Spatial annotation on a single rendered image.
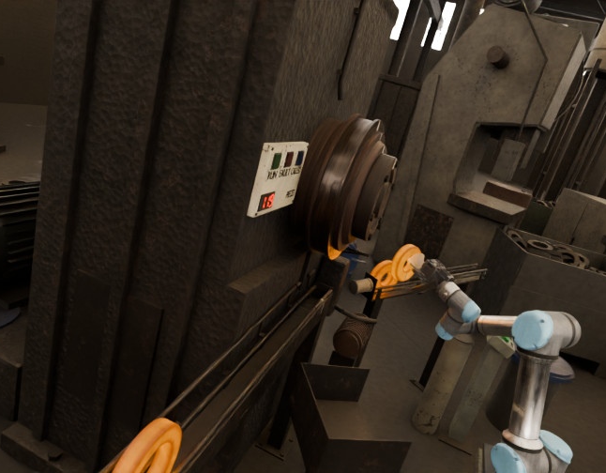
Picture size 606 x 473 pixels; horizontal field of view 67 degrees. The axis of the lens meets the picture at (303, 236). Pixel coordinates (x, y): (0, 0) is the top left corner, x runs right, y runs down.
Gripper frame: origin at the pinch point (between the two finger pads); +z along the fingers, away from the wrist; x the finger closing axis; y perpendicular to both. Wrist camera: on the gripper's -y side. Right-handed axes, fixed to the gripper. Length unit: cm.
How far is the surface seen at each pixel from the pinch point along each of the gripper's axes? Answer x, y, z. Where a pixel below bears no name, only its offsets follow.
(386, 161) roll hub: 48, 40, 0
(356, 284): 14.3, -18.0, 4.9
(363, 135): 59, 45, 4
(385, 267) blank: 1.1, -9.7, 5.8
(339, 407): 68, -14, -42
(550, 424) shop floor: -118, -66, -72
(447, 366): -31, -39, -32
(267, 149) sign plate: 94, 39, -2
